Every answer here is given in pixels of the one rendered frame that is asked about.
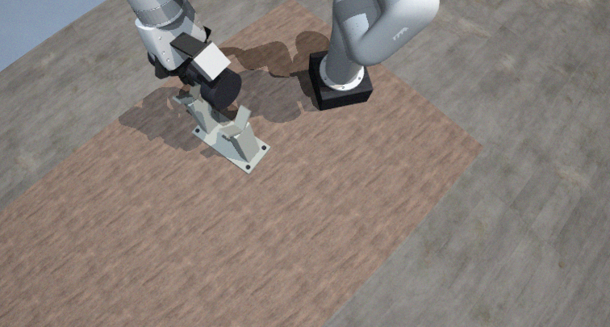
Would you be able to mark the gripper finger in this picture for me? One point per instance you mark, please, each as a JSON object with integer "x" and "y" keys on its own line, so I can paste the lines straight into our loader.
{"x": 208, "y": 31}
{"x": 161, "y": 72}

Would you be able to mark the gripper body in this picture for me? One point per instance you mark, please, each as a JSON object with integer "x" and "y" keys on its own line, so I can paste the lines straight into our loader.
{"x": 157, "y": 38}

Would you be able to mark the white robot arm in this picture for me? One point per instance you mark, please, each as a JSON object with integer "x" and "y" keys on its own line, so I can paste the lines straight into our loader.
{"x": 357, "y": 39}

